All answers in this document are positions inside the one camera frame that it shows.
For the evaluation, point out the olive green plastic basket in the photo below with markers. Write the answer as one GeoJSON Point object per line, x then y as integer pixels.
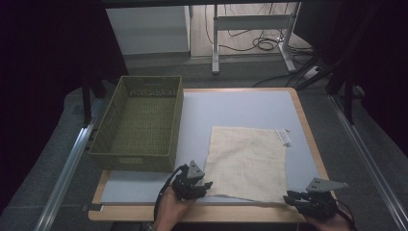
{"type": "Point", "coordinates": [141, 131]}

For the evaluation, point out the black stand leg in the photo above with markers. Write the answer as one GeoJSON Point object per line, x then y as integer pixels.
{"type": "Point", "coordinates": [86, 99]}
{"type": "Point", "coordinates": [349, 96]}

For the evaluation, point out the black tape strip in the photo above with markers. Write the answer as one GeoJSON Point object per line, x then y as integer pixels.
{"type": "Point", "coordinates": [93, 207]}

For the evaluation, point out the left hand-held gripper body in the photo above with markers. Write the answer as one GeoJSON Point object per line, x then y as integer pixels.
{"type": "Point", "coordinates": [186, 187]}

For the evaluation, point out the white cabinet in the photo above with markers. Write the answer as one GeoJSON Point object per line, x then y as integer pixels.
{"type": "Point", "coordinates": [147, 30]}

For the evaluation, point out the aluminium floor rail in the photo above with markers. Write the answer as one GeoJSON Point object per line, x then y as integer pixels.
{"type": "Point", "coordinates": [369, 163]}
{"type": "Point", "coordinates": [64, 179]}

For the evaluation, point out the grey metal desk frame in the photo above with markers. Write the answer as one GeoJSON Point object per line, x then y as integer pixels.
{"type": "Point", "coordinates": [250, 22]}

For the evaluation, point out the person's left hand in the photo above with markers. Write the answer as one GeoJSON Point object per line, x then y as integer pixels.
{"type": "Point", "coordinates": [170, 211]}

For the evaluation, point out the light grey table mat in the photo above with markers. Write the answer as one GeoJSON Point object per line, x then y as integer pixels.
{"type": "Point", "coordinates": [237, 109]}

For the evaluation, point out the cream printed cloth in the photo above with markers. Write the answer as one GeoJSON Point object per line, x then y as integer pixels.
{"type": "Point", "coordinates": [247, 163]}

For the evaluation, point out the person's right hand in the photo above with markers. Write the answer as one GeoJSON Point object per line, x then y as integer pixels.
{"type": "Point", "coordinates": [333, 224]}

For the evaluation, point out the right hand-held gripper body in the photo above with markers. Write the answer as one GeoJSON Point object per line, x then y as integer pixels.
{"type": "Point", "coordinates": [319, 207]}

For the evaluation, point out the white power strip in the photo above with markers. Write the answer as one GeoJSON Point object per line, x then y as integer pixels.
{"type": "Point", "coordinates": [311, 72]}

